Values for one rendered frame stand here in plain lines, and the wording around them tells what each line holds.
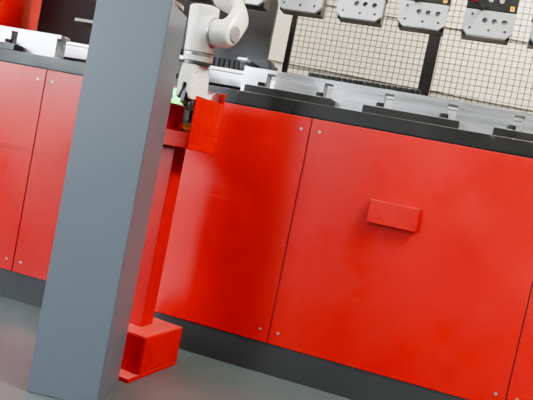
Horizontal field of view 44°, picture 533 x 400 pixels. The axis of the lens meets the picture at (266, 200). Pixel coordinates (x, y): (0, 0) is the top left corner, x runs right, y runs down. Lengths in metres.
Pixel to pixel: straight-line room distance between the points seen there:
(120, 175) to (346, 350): 0.91
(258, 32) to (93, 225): 1.46
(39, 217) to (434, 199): 1.35
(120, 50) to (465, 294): 1.19
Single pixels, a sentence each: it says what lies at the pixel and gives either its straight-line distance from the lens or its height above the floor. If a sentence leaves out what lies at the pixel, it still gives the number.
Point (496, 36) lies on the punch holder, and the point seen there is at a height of 1.18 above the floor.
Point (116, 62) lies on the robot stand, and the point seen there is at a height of 0.83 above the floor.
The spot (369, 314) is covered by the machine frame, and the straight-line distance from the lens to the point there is 2.05.
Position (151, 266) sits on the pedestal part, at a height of 0.30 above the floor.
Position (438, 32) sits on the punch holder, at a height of 1.17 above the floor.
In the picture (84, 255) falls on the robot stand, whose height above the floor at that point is 0.36.
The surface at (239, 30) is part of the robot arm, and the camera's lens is 1.86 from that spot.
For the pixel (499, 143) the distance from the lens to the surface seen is 2.01.
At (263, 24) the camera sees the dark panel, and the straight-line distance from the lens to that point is 2.85.
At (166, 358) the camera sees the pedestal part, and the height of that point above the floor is 0.03.
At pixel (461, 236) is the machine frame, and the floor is 0.57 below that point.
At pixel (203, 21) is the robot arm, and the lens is 1.87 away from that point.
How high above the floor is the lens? 0.69
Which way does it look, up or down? 4 degrees down
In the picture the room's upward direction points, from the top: 11 degrees clockwise
